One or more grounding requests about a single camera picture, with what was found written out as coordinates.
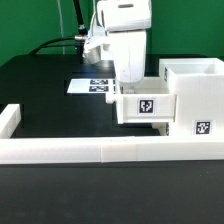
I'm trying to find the black raised platform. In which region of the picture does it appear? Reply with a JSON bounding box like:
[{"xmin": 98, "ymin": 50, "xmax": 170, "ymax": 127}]
[{"xmin": 0, "ymin": 55, "xmax": 163, "ymax": 138}]

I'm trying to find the white drawer cabinet housing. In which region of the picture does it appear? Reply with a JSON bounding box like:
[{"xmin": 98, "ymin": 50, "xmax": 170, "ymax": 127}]
[{"xmin": 159, "ymin": 58, "xmax": 224, "ymax": 137}]

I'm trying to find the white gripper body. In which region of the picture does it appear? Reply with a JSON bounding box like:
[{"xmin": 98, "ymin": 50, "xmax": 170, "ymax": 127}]
[{"xmin": 84, "ymin": 0, "xmax": 152, "ymax": 84}]

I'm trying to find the white front drawer box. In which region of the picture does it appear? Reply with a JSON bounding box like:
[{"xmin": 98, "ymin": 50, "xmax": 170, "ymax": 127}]
[{"xmin": 152, "ymin": 123, "xmax": 169, "ymax": 136}]

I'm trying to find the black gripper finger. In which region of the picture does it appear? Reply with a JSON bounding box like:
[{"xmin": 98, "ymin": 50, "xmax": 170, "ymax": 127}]
[{"xmin": 123, "ymin": 85, "xmax": 135, "ymax": 94}]

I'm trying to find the white drawer box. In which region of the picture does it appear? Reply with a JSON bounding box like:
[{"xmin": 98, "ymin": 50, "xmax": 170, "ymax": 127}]
[
  {"xmin": 106, "ymin": 77, "xmax": 176, "ymax": 124},
  {"xmin": 152, "ymin": 123, "xmax": 169, "ymax": 136}
]

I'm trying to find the white U-shaped fence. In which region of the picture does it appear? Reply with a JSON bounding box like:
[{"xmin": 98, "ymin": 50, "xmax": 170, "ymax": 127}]
[{"xmin": 0, "ymin": 104, "xmax": 224, "ymax": 164}]

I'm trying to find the white fiducial marker sheet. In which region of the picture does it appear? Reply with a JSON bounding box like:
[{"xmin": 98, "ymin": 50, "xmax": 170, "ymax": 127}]
[{"xmin": 67, "ymin": 78, "xmax": 115, "ymax": 94}]

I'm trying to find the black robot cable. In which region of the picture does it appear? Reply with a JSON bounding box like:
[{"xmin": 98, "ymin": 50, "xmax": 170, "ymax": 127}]
[{"xmin": 29, "ymin": 0, "xmax": 90, "ymax": 56}]

